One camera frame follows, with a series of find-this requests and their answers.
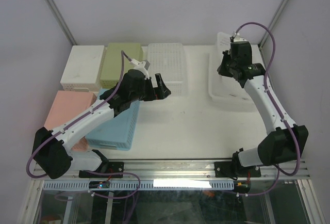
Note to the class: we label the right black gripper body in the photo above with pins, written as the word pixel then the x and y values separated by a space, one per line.
pixel 227 64

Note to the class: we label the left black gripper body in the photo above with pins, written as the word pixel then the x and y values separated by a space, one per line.
pixel 146 93

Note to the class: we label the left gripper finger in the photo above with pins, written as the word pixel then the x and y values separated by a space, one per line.
pixel 162 92
pixel 159 81

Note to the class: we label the clear perforated basket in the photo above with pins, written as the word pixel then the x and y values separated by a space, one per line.
pixel 169 60

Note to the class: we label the green perforated basket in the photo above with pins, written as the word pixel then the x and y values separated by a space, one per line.
pixel 112 63

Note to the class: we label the white bottom basket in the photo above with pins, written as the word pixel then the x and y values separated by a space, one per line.
pixel 226 90

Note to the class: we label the blue basket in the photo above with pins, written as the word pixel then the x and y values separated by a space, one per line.
pixel 117 133

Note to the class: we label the white perforated basket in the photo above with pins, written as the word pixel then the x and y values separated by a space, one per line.
pixel 83 68

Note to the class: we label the pink perforated basket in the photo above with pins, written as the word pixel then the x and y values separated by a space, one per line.
pixel 66 106

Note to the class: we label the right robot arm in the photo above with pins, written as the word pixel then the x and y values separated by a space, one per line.
pixel 285 140

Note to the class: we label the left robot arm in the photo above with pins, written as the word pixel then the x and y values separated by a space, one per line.
pixel 52 149

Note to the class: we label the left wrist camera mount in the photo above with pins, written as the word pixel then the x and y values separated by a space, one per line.
pixel 141 66

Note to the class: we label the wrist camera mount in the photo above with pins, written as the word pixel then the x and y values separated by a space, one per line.
pixel 235 37
pixel 141 66

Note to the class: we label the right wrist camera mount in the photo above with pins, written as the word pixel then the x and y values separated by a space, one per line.
pixel 235 37

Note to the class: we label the aluminium mounting rail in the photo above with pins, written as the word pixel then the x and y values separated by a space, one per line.
pixel 195 169

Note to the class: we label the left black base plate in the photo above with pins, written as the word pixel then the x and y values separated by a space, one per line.
pixel 105 170

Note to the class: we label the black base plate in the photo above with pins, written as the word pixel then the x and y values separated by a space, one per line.
pixel 227 169
pixel 105 170

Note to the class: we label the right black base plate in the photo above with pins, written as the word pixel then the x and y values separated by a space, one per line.
pixel 227 169

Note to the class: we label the white slotted cable duct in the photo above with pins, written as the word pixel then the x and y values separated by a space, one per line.
pixel 157 184

